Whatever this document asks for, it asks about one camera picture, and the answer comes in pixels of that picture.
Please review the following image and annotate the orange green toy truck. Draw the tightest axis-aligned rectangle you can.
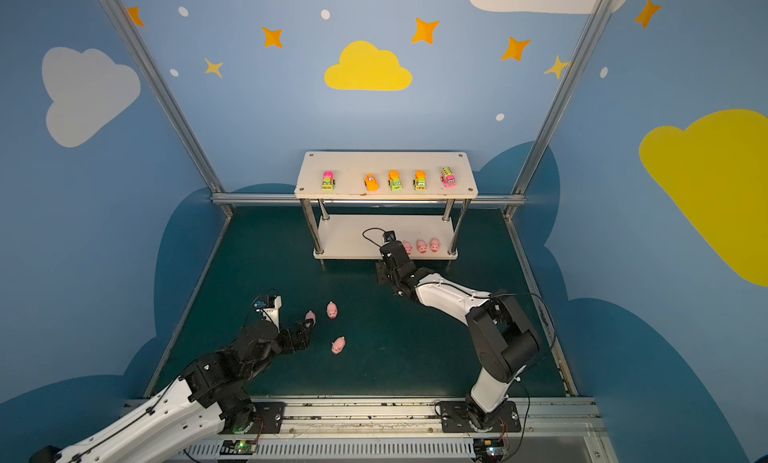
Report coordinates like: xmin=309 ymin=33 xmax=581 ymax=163
xmin=413 ymin=170 xmax=427 ymax=191

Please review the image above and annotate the orange green toy car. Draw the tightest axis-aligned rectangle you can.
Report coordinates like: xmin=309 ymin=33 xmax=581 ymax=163
xmin=388 ymin=170 xmax=403 ymax=191

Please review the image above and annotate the pink green toy car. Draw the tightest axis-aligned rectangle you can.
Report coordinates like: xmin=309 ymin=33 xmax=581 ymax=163
xmin=440 ymin=166 xmax=457 ymax=188

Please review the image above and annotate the pink green toy truck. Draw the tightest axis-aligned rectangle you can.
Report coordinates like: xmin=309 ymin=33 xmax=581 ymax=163
xmin=321 ymin=171 xmax=335 ymax=191

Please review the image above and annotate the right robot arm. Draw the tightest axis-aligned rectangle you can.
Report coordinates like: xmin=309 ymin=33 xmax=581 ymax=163
xmin=376 ymin=240 xmax=545 ymax=431

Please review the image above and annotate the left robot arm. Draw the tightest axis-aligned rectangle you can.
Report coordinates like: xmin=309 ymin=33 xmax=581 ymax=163
xmin=29 ymin=313 xmax=316 ymax=462

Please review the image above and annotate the white two-tier shelf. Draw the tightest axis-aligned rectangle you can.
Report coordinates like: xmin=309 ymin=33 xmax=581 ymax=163
xmin=294 ymin=151 xmax=478 ymax=260

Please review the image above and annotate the left controller board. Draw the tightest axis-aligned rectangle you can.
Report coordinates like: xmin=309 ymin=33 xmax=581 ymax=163
xmin=219 ymin=439 xmax=258 ymax=456

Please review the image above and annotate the controller board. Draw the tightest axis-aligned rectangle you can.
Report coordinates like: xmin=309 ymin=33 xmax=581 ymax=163
xmin=219 ymin=439 xmax=258 ymax=456
xmin=473 ymin=439 xmax=507 ymax=463

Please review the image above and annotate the rear aluminium crossbar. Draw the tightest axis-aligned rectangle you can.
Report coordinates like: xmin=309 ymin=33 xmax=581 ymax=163
xmin=211 ymin=193 xmax=526 ymax=206

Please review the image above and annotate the right controller board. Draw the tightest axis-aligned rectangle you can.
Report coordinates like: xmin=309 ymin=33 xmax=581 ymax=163
xmin=473 ymin=439 xmax=507 ymax=463

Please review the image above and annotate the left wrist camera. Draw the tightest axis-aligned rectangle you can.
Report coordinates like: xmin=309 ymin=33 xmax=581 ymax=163
xmin=252 ymin=294 xmax=282 ymax=328

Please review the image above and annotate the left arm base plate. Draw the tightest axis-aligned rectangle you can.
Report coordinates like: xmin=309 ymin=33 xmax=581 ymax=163
xmin=231 ymin=401 xmax=286 ymax=435

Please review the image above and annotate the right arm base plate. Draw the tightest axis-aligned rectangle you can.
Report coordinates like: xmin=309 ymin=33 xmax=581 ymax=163
xmin=435 ymin=400 xmax=522 ymax=433

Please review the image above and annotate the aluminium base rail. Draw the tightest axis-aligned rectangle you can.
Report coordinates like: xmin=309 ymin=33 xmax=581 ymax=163
xmin=163 ymin=397 xmax=618 ymax=462

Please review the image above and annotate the right aluminium frame post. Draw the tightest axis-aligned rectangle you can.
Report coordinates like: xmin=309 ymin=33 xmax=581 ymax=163
xmin=503 ymin=0 xmax=618 ymax=222

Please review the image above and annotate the aluminium frame post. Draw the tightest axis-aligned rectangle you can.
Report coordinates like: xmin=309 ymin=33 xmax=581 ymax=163
xmin=98 ymin=0 xmax=225 ymax=196
xmin=503 ymin=0 xmax=618 ymax=222

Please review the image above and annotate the left aluminium frame post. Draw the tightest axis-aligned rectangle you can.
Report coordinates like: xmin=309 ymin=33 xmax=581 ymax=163
xmin=98 ymin=0 xmax=225 ymax=196

